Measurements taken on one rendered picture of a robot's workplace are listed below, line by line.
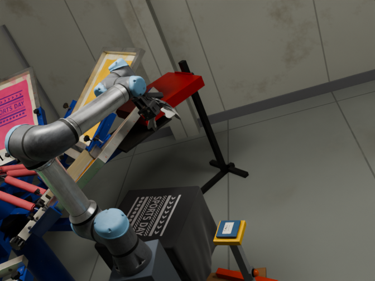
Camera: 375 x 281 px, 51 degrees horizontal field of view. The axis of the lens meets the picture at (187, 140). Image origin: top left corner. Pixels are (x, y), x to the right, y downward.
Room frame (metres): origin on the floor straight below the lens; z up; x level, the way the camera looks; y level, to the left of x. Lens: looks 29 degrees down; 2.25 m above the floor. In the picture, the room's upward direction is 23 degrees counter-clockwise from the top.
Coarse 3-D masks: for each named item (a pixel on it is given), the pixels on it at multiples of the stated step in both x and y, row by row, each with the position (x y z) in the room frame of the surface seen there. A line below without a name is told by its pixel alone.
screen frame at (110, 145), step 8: (152, 88) 1.90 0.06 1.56; (136, 112) 1.71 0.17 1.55; (128, 120) 1.65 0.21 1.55; (136, 120) 1.67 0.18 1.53; (120, 128) 1.60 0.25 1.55; (128, 128) 1.61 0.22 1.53; (112, 136) 2.07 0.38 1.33; (120, 136) 1.55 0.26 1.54; (104, 144) 2.11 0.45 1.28; (112, 144) 1.50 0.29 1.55; (104, 152) 1.45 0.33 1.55; (112, 152) 1.46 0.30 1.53; (96, 160) 1.42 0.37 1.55; (104, 160) 1.41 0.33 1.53; (88, 168) 1.45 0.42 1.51; (96, 168) 1.43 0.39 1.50; (88, 176) 1.47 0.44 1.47; (80, 184) 1.50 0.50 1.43; (56, 208) 1.62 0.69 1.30; (64, 208) 1.60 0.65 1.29
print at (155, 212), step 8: (136, 200) 1.93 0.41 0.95; (144, 200) 1.90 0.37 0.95; (152, 200) 1.87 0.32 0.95; (160, 200) 1.84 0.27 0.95; (168, 200) 1.81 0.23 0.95; (176, 200) 1.78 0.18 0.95; (136, 208) 1.86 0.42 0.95; (144, 208) 1.83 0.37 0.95; (152, 208) 1.80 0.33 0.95; (160, 208) 1.77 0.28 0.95; (168, 208) 1.74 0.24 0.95; (128, 216) 1.81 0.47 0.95; (136, 216) 1.79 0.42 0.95; (144, 216) 1.76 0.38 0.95; (152, 216) 1.73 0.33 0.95; (160, 216) 1.70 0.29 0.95; (168, 216) 1.67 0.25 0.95; (136, 224) 1.72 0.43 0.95; (144, 224) 1.69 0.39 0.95; (152, 224) 1.67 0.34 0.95; (160, 224) 1.64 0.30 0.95; (136, 232) 1.65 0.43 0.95; (144, 232) 1.63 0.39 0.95; (152, 232) 1.60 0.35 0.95; (160, 232) 1.58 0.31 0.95
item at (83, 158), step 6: (84, 150) 2.10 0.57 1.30; (78, 156) 2.05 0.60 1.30; (84, 156) 2.06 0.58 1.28; (90, 156) 2.07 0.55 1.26; (78, 162) 2.01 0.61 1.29; (84, 162) 2.02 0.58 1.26; (72, 168) 1.96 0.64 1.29; (78, 168) 1.97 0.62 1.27; (72, 174) 1.93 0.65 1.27; (78, 174) 1.94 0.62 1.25; (48, 192) 1.79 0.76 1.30; (48, 198) 1.78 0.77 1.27
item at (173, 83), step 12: (168, 72) 3.35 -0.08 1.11; (180, 72) 3.19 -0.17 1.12; (156, 84) 3.19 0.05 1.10; (168, 84) 3.08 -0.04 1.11; (180, 84) 2.97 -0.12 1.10; (192, 84) 2.91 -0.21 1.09; (204, 84) 2.97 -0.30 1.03; (168, 96) 2.83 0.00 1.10; (180, 96) 2.85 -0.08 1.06; (120, 108) 3.01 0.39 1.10; (132, 108) 2.90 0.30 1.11
